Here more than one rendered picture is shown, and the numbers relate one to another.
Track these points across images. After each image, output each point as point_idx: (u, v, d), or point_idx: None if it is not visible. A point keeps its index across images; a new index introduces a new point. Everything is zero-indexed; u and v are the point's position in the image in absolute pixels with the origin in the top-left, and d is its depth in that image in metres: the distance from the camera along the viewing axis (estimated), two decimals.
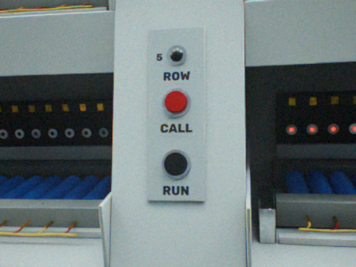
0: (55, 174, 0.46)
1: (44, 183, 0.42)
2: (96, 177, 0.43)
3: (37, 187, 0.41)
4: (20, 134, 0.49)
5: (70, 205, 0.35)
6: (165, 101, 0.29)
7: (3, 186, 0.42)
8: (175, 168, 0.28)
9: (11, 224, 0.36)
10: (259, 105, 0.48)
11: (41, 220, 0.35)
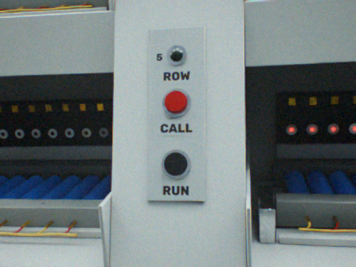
0: (55, 174, 0.46)
1: (44, 183, 0.42)
2: (96, 177, 0.43)
3: (37, 187, 0.41)
4: (20, 134, 0.49)
5: (70, 205, 0.35)
6: (165, 101, 0.29)
7: (3, 186, 0.42)
8: (175, 168, 0.28)
9: (11, 224, 0.36)
10: (259, 105, 0.48)
11: (41, 220, 0.35)
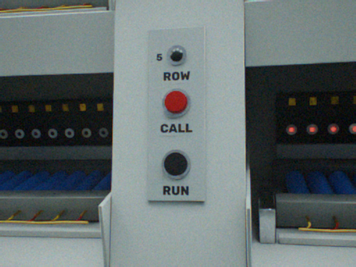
0: None
1: (51, 178, 0.43)
2: (101, 172, 0.45)
3: (44, 181, 0.42)
4: (20, 134, 0.49)
5: (81, 195, 0.37)
6: (165, 101, 0.29)
7: (12, 181, 0.43)
8: (175, 168, 0.28)
9: (24, 214, 0.38)
10: (259, 105, 0.48)
11: (53, 209, 0.37)
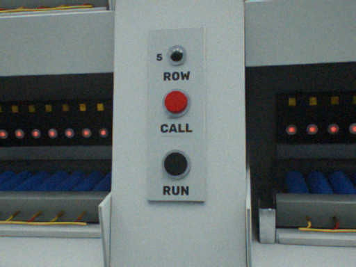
0: None
1: (51, 178, 0.43)
2: (101, 172, 0.45)
3: (44, 181, 0.42)
4: (20, 134, 0.49)
5: (80, 196, 0.37)
6: (165, 101, 0.29)
7: (12, 181, 0.43)
8: (175, 168, 0.28)
9: (23, 215, 0.37)
10: (259, 105, 0.48)
11: (51, 210, 0.37)
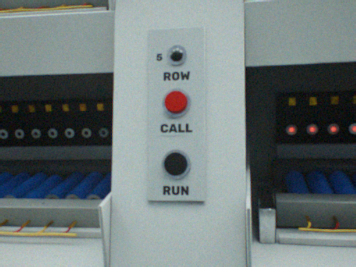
0: (55, 174, 0.46)
1: (45, 183, 0.42)
2: (99, 174, 0.44)
3: (38, 186, 0.41)
4: (20, 134, 0.49)
5: (70, 205, 0.35)
6: (165, 101, 0.29)
7: (9, 183, 0.43)
8: (175, 168, 0.28)
9: (12, 224, 0.36)
10: (259, 105, 0.48)
11: (41, 220, 0.35)
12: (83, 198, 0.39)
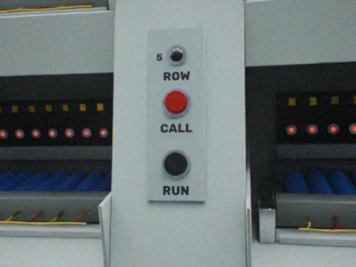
0: None
1: (51, 178, 0.43)
2: (101, 172, 0.45)
3: (44, 181, 0.42)
4: (20, 134, 0.49)
5: (80, 196, 0.37)
6: (165, 101, 0.29)
7: (12, 181, 0.43)
8: (175, 168, 0.28)
9: (23, 215, 0.37)
10: (259, 105, 0.48)
11: (51, 210, 0.37)
12: None
